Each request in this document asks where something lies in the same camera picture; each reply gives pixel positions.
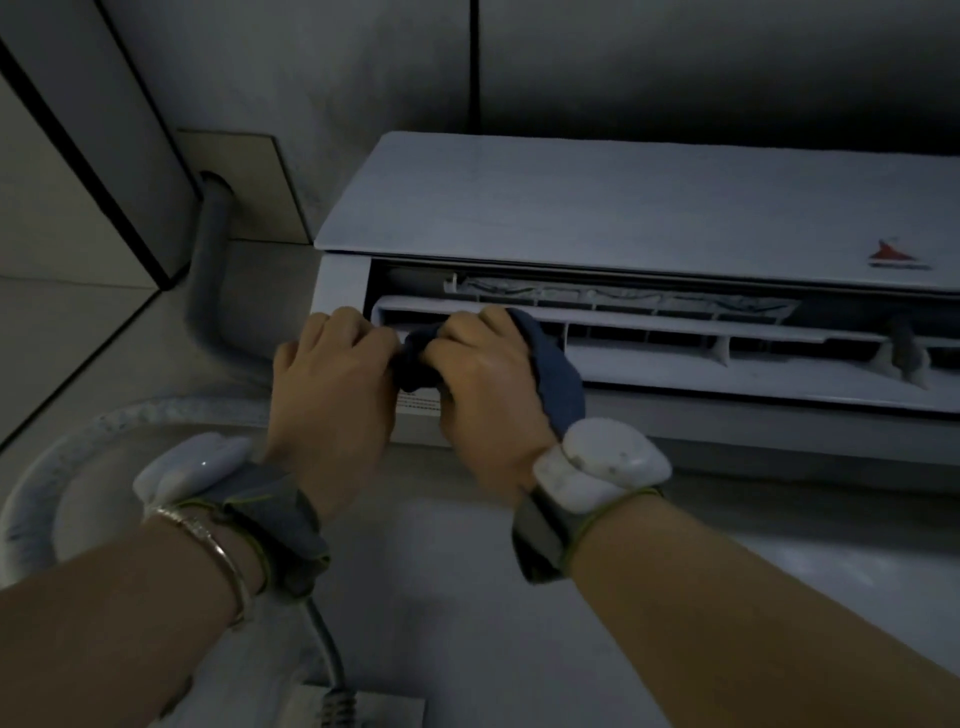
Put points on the dark blue cleaning cloth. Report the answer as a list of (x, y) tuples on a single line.
[(559, 375)]

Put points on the beige wall cover plate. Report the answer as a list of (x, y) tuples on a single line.
[(255, 187)]

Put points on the person's left hand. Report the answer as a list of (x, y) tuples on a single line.
[(330, 412)]

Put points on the person's right forearm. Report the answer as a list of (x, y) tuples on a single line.
[(750, 622)]

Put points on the person's left forearm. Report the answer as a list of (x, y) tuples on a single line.
[(112, 645)]

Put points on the white wrapped curved pipe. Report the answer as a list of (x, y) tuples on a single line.
[(37, 487)]

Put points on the white air conditioner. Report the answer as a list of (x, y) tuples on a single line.
[(637, 195)]

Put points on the white wall socket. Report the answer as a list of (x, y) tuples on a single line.
[(390, 709)]

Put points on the person's right hand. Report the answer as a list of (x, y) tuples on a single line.
[(487, 405)]

